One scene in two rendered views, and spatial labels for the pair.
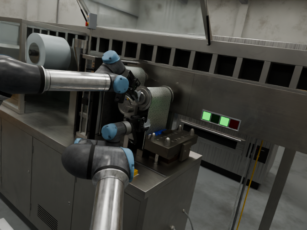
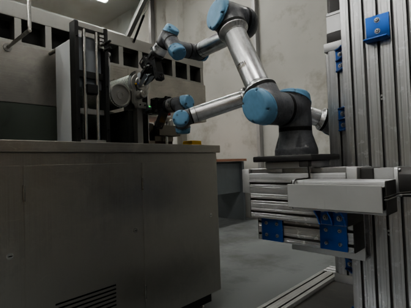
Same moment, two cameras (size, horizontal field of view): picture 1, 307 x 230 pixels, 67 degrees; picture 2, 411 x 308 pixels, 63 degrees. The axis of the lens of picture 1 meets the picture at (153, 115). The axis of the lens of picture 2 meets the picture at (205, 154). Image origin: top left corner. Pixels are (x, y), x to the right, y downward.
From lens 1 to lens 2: 2.07 m
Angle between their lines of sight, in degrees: 81
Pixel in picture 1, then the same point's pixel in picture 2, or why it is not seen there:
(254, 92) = (172, 84)
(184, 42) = (110, 35)
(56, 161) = (99, 181)
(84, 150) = not seen: hidden behind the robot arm
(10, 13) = not seen: outside the picture
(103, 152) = not seen: hidden behind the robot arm
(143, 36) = (54, 18)
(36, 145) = (36, 179)
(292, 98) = (191, 86)
